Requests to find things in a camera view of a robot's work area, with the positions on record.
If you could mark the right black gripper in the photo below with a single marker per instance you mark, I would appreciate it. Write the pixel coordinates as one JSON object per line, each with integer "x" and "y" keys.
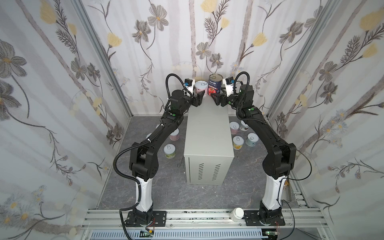
{"x": 221, "y": 99}

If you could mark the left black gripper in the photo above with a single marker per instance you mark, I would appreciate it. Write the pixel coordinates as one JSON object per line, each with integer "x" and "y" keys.
{"x": 197, "y": 102}

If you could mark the pink white can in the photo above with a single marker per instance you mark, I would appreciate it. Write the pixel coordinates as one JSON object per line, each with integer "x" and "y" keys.
{"x": 201, "y": 87}

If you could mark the blue red tomato can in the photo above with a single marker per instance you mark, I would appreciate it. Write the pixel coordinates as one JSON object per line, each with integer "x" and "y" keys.
{"x": 215, "y": 83}

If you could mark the yellow label can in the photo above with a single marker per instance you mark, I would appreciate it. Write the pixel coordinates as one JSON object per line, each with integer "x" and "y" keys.
{"x": 238, "y": 142}

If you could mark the green label can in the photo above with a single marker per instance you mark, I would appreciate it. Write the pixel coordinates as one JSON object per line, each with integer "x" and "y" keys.
{"x": 170, "y": 151}

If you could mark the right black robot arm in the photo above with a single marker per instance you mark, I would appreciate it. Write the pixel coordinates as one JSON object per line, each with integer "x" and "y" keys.
{"x": 281, "y": 156}

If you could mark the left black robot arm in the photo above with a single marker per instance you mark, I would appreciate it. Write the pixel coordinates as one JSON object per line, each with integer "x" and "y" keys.
{"x": 144, "y": 162}

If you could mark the pink can right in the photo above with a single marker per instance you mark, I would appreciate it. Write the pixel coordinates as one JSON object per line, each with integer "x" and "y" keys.
{"x": 234, "y": 127}

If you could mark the white dark can right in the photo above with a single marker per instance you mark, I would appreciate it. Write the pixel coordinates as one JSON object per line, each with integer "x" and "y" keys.
{"x": 243, "y": 126}

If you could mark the pink label can left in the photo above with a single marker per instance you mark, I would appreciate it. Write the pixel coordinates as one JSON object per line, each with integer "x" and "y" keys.
{"x": 174, "y": 136}

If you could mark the teal can right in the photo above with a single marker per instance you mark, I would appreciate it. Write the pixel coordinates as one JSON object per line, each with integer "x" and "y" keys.
{"x": 252, "y": 139}

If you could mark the grey metal cabinet box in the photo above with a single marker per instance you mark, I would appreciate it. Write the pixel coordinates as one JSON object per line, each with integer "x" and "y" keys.
{"x": 208, "y": 146}

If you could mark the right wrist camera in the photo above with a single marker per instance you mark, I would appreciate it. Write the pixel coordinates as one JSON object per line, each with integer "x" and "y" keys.
{"x": 229, "y": 85}

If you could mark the white cable duct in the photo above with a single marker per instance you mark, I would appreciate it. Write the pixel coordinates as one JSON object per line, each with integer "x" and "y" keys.
{"x": 198, "y": 234}

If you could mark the aluminium rail frame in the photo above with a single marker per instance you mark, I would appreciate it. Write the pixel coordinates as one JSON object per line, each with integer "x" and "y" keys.
{"x": 299, "y": 223}

